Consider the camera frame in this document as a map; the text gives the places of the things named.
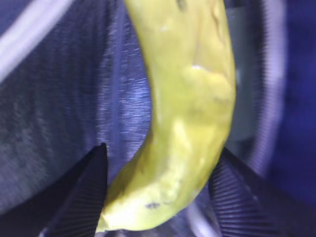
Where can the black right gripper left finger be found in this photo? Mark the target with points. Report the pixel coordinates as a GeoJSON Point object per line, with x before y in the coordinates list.
{"type": "Point", "coordinates": [70, 207]}

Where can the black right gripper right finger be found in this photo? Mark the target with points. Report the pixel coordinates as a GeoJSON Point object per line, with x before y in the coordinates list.
{"type": "Point", "coordinates": [246, 206]}

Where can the navy blue lunch bag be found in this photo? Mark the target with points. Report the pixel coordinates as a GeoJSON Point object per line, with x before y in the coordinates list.
{"type": "Point", "coordinates": [72, 78]}

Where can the yellow banana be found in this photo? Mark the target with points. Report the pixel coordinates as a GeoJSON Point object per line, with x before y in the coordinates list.
{"type": "Point", "coordinates": [189, 60]}

